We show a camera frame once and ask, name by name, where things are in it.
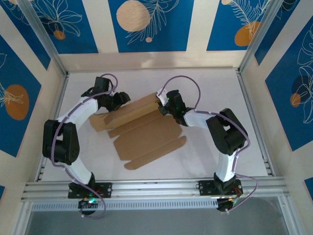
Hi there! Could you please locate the brown cardboard box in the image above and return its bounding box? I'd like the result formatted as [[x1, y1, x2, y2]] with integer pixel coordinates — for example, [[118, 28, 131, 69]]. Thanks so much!
[[88, 92, 188, 171]]

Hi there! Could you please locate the aluminium mounting beam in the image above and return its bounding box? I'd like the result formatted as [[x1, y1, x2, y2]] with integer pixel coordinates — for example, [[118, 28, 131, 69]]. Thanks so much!
[[21, 177, 293, 203]]

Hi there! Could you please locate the blue panel large orange circle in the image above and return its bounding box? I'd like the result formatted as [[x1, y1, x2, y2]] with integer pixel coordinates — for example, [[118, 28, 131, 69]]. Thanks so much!
[[0, 34, 43, 158]]

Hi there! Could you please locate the blue panel fern orange circle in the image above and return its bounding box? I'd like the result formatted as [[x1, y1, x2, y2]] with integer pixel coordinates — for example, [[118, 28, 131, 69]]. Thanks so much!
[[206, 0, 272, 51]]

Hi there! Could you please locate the aluminium table side rail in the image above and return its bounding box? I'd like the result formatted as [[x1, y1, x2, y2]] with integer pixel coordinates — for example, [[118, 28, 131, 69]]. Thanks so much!
[[235, 69, 277, 177], [34, 73, 69, 183]]

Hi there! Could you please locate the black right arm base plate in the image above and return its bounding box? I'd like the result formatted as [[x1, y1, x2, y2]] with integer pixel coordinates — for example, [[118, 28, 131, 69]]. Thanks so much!
[[198, 180, 243, 196]]

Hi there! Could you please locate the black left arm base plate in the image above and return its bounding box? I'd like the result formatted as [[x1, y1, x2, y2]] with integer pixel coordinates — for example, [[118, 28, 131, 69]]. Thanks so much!
[[67, 181, 113, 199]]

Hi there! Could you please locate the aluminium corner post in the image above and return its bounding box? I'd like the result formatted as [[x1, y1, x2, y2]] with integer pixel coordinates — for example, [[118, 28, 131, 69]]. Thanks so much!
[[18, 0, 68, 75], [237, 0, 302, 72]]

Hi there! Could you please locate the narrow blue wall panel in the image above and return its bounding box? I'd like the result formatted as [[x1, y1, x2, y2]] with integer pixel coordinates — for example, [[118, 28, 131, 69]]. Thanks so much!
[[254, 0, 313, 67], [0, 0, 51, 71]]

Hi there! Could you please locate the grey slotted cable duct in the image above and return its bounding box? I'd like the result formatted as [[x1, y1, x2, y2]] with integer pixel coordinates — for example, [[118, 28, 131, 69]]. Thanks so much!
[[30, 199, 221, 212]]

